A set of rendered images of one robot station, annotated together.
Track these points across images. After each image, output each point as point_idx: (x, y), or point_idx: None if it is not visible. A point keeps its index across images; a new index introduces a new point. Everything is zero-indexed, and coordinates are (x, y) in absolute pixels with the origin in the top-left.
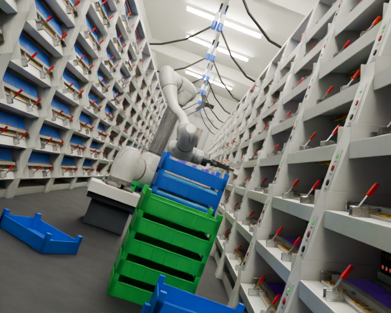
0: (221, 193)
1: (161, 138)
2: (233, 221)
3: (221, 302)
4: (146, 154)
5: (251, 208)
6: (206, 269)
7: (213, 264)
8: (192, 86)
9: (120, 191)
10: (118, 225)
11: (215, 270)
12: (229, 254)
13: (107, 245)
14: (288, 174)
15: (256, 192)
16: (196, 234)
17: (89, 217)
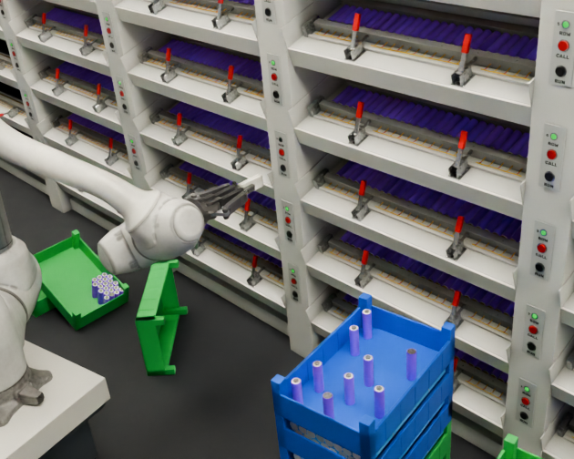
0: (452, 363)
1: None
2: (267, 249)
3: (461, 456)
4: None
5: (317, 223)
6: (271, 353)
7: (231, 310)
8: None
9: (59, 417)
10: (84, 450)
11: (267, 331)
12: (325, 321)
13: None
14: None
15: (392, 239)
16: None
17: None
